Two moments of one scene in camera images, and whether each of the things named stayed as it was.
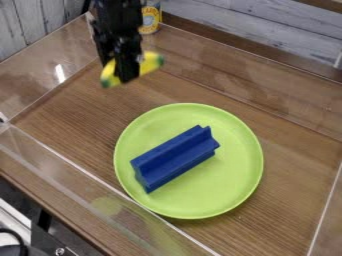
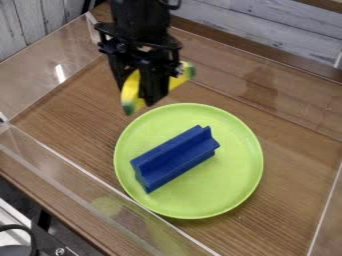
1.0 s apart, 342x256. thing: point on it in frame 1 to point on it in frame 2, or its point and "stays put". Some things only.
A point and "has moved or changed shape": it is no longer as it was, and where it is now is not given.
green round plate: [216, 185] stays put
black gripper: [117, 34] to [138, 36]
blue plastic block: [176, 158] stays put
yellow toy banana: [150, 62] has moved or changed shape
